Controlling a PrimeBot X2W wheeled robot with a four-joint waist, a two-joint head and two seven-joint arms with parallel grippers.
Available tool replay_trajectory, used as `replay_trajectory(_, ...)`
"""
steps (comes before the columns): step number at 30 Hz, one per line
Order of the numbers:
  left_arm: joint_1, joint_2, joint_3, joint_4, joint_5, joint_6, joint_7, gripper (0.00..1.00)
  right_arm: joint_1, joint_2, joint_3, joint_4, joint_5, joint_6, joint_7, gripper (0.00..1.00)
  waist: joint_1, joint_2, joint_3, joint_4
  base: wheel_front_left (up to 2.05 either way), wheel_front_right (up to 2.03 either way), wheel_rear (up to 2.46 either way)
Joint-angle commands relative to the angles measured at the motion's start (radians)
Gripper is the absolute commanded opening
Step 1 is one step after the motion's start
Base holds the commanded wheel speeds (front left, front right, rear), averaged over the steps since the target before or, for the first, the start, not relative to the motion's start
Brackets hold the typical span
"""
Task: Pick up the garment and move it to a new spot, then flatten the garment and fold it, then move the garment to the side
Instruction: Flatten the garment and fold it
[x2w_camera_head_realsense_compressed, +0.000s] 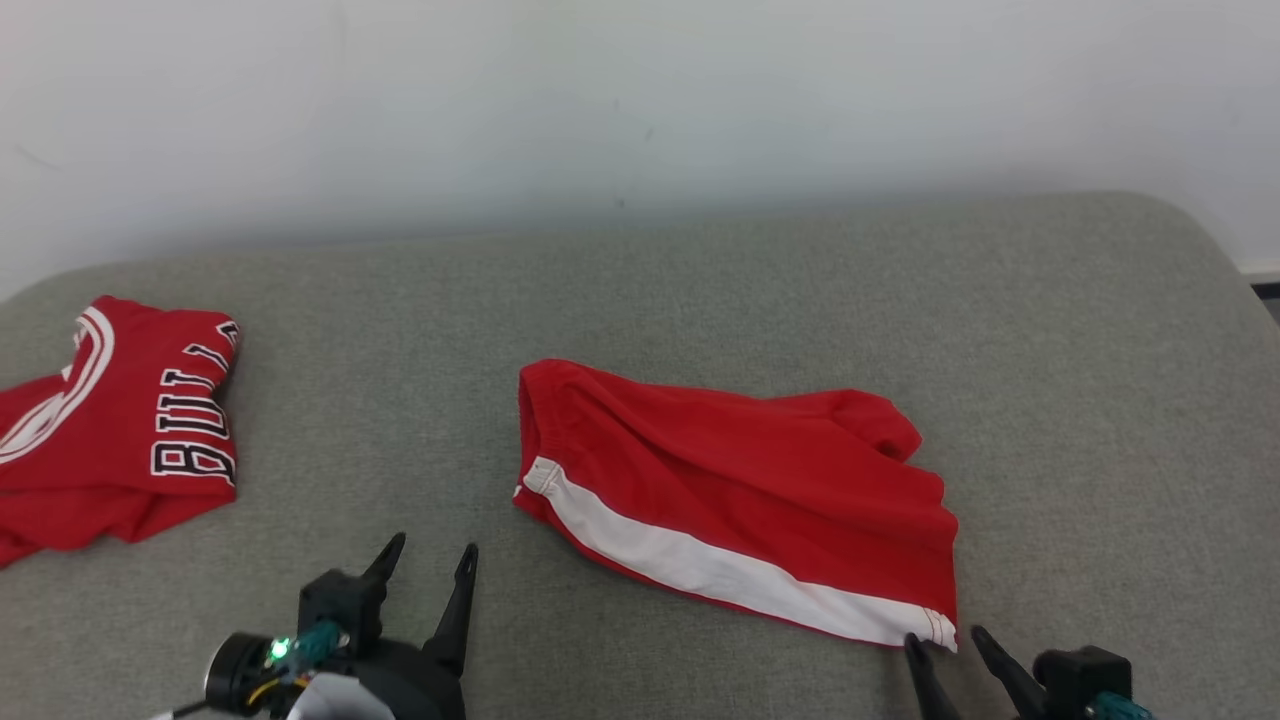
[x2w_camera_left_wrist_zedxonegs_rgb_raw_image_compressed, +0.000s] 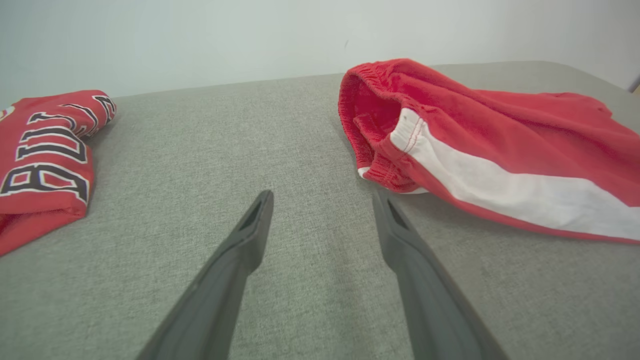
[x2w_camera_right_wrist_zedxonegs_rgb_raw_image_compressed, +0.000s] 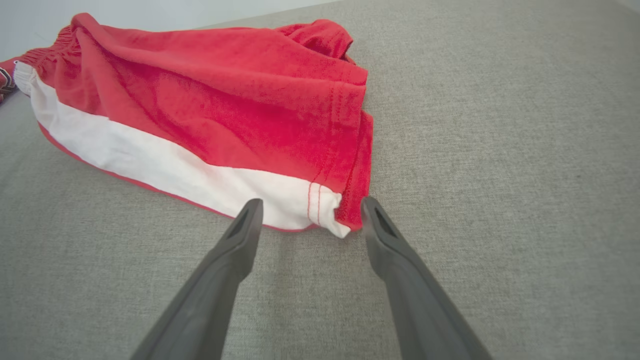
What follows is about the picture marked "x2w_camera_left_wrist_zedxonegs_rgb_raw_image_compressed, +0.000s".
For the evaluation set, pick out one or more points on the red Bulls jersey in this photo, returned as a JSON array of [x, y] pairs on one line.
[[30, 220]]

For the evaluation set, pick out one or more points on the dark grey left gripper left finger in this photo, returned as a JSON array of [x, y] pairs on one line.
[[215, 315]]

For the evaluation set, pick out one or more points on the grey fabric sofa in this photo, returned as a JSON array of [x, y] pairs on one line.
[[300, 140]]

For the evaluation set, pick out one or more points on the red shorts with white stripe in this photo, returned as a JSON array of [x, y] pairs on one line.
[[500, 125]]

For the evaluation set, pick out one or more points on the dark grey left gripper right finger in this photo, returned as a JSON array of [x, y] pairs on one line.
[[440, 320]]

